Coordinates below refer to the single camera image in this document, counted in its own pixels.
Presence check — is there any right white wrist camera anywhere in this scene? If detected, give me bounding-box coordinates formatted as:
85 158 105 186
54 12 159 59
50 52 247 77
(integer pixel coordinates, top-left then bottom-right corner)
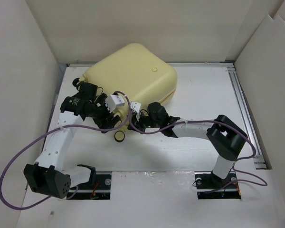
130 101 141 114

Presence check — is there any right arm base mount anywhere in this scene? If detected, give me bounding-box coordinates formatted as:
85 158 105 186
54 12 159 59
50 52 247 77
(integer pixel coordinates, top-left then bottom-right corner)
192 171 241 200

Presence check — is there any yellow suitcase black lining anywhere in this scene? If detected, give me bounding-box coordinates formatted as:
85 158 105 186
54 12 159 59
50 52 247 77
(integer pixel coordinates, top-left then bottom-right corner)
73 43 177 122

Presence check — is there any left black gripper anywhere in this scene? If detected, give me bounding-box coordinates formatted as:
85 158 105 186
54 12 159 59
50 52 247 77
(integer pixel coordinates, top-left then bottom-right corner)
87 94 120 133

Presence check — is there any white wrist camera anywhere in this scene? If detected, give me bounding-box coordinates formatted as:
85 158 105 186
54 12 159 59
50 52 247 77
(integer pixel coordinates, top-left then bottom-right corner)
130 101 141 114
104 95 125 113

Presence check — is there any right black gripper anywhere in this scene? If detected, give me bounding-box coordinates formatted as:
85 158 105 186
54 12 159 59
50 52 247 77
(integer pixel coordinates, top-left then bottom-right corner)
128 109 162 133

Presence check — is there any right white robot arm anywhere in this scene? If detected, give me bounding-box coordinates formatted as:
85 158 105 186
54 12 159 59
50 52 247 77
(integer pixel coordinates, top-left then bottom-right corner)
128 102 247 187

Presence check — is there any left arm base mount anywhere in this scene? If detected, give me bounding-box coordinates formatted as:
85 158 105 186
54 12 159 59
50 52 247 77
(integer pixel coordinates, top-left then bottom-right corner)
66 171 112 200

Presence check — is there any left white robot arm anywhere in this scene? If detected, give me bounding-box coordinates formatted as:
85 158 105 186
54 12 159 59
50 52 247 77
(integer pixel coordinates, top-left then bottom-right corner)
24 82 125 199

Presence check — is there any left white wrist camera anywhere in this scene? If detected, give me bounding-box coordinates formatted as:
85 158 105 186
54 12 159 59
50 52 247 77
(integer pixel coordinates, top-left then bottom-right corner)
104 95 125 113

